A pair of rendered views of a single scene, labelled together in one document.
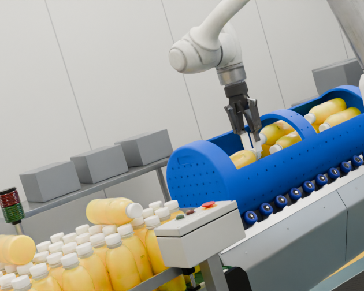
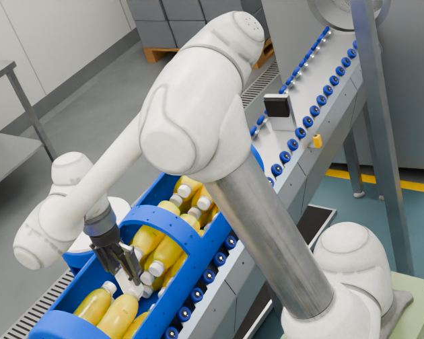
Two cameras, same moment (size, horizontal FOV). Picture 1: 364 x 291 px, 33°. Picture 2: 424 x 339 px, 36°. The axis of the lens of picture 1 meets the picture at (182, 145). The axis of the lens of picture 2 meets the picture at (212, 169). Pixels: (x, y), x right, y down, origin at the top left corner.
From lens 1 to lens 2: 111 cm
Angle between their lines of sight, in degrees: 30
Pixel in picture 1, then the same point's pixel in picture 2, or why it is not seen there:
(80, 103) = not seen: outside the picture
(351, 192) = (237, 272)
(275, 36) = not seen: outside the picture
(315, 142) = (201, 251)
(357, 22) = (285, 281)
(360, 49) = (288, 303)
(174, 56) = (24, 258)
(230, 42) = not seen: hidden behind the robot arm
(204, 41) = (63, 234)
